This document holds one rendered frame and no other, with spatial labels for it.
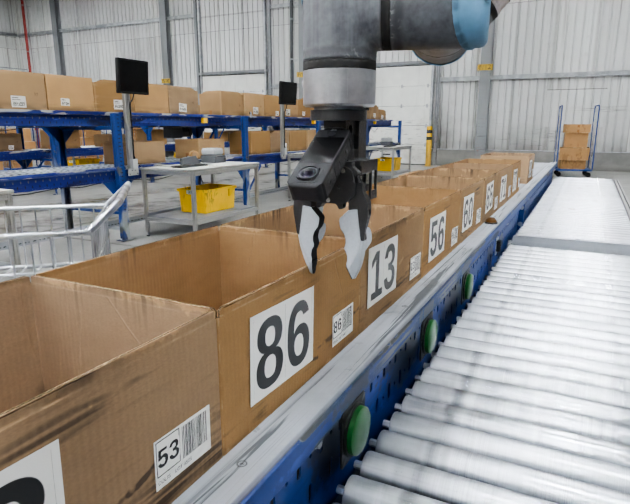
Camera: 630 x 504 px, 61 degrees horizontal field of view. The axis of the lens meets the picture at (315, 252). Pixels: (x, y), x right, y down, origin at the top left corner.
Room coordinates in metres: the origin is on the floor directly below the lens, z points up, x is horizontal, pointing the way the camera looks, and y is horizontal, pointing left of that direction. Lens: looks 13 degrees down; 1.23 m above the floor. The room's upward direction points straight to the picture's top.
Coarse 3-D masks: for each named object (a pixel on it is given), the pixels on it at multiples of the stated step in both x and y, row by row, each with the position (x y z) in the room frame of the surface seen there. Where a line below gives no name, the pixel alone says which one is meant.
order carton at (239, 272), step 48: (192, 240) 0.92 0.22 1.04; (240, 240) 0.97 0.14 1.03; (288, 240) 0.93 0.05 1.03; (336, 240) 0.88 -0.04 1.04; (144, 288) 0.82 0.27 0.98; (192, 288) 0.92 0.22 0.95; (240, 288) 0.97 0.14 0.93; (288, 288) 0.65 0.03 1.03; (336, 288) 0.78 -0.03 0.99; (240, 336) 0.55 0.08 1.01; (240, 384) 0.55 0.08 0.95; (288, 384) 0.65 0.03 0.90; (240, 432) 0.55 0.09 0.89
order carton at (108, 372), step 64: (0, 320) 0.60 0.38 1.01; (64, 320) 0.62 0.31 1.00; (128, 320) 0.57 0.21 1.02; (192, 320) 0.48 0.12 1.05; (0, 384) 0.59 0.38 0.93; (64, 384) 0.35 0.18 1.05; (128, 384) 0.41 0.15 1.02; (192, 384) 0.48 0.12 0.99; (0, 448) 0.31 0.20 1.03; (64, 448) 0.35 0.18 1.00; (128, 448) 0.40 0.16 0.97
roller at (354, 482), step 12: (348, 480) 0.66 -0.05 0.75; (360, 480) 0.65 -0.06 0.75; (372, 480) 0.66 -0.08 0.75; (336, 492) 0.67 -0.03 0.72; (348, 492) 0.64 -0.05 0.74; (360, 492) 0.64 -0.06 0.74; (372, 492) 0.63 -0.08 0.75; (384, 492) 0.63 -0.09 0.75; (396, 492) 0.63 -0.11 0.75; (408, 492) 0.63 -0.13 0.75
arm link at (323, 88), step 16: (304, 80) 0.68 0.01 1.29; (320, 80) 0.66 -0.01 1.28; (336, 80) 0.65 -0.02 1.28; (352, 80) 0.65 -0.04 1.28; (368, 80) 0.66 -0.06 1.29; (304, 96) 0.68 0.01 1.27; (320, 96) 0.66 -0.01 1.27; (336, 96) 0.65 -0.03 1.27; (352, 96) 0.65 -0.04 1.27; (368, 96) 0.66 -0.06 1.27
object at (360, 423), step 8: (360, 408) 0.68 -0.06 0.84; (352, 416) 0.67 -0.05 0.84; (360, 416) 0.67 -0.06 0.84; (368, 416) 0.69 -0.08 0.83; (352, 424) 0.66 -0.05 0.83; (360, 424) 0.67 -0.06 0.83; (368, 424) 0.69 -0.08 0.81; (352, 432) 0.65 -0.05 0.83; (360, 432) 0.67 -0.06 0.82; (368, 432) 0.69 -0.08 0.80; (352, 440) 0.65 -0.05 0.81; (360, 440) 0.67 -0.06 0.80; (352, 448) 0.65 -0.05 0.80; (360, 448) 0.67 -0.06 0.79
